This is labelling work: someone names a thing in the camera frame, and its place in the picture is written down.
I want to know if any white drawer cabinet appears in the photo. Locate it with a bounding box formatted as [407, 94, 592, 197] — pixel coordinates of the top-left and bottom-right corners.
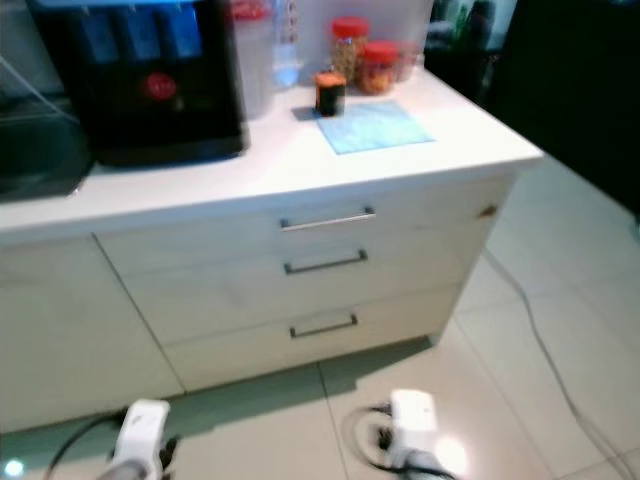
[0, 165, 546, 431]

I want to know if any light blue cloth mat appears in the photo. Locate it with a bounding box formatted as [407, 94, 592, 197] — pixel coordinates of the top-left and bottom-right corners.
[315, 100, 436, 156]

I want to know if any small orange black box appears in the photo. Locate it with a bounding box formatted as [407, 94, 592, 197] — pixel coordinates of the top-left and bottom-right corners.
[314, 72, 347, 118]

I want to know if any black water dispenser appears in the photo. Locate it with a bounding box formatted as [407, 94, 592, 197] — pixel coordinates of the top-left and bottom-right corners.
[28, 0, 249, 168]

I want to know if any short red lid jar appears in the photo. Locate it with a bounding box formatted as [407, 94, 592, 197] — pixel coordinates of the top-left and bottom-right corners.
[358, 41, 401, 96]

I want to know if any tall red lid jar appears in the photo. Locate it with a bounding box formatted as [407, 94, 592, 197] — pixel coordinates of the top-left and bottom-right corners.
[331, 17, 370, 83]

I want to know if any tall black furniture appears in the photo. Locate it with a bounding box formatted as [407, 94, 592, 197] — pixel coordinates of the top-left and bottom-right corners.
[490, 0, 640, 216]

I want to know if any clear pitcher red lid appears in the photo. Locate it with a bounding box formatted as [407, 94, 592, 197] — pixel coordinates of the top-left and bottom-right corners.
[232, 0, 276, 121]

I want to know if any clear plastic bottle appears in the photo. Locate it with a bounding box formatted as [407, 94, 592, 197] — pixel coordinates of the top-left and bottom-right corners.
[272, 0, 303, 89]

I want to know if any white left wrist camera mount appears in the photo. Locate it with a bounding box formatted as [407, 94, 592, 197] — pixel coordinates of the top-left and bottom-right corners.
[122, 400, 171, 466]

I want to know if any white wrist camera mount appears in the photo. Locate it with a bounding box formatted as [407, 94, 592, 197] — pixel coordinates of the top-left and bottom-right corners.
[388, 389, 439, 461]
[122, 400, 171, 466]

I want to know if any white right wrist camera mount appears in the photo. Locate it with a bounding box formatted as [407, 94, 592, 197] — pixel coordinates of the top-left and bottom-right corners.
[388, 389, 439, 461]

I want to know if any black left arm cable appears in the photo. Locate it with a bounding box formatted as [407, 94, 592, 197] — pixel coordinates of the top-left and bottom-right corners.
[50, 410, 131, 473]

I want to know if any metal drawer handle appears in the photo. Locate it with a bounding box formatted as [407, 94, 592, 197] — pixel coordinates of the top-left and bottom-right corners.
[284, 250, 369, 276]
[280, 207, 376, 232]
[289, 313, 359, 340]

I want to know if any grey floor cable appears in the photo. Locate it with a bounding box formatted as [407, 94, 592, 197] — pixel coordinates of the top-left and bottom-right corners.
[485, 250, 640, 473]

